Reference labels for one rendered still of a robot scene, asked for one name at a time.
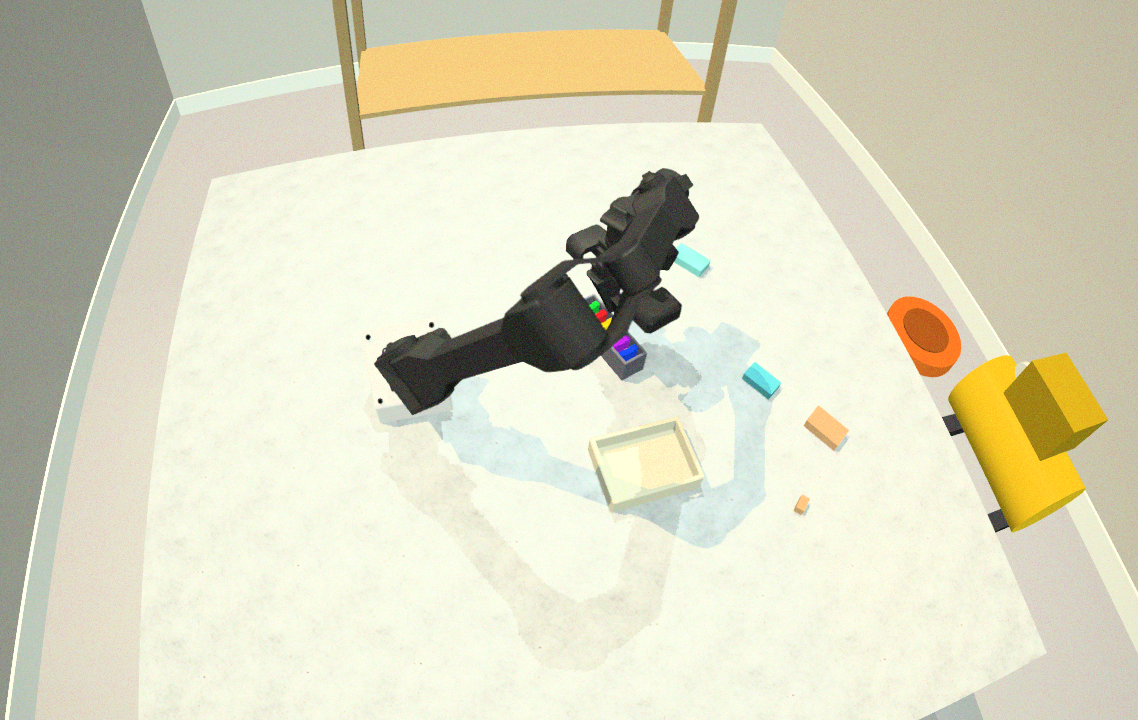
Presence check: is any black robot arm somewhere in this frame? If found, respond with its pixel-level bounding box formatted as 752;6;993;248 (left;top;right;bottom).
373;168;699;415

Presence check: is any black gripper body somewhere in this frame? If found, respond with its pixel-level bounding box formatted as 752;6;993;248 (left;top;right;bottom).
566;224;683;334

